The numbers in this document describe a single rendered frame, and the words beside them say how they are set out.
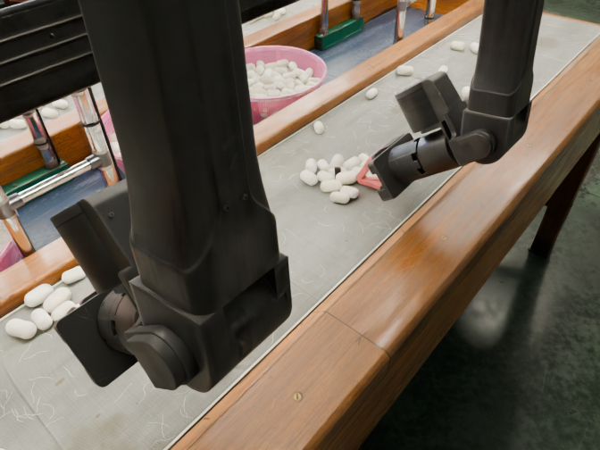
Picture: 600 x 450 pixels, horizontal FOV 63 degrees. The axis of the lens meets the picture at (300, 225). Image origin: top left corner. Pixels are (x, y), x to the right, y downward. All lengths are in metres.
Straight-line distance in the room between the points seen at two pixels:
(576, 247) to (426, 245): 1.32
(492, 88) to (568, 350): 1.16
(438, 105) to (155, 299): 0.48
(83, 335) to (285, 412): 0.22
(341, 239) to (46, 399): 0.43
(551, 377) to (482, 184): 0.87
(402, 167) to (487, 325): 0.98
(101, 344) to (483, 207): 0.57
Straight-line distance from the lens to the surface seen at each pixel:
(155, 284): 0.26
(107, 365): 0.44
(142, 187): 0.23
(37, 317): 0.70
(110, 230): 0.31
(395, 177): 0.73
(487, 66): 0.61
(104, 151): 0.77
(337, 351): 0.57
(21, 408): 0.65
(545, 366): 1.60
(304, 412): 0.54
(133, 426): 0.59
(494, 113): 0.62
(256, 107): 1.05
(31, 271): 0.75
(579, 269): 1.91
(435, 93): 0.66
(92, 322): 0.43
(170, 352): 0.26
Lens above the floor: 1.25
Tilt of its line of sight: 43 degrees down
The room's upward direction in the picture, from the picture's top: 2 degrees counter-clockwise
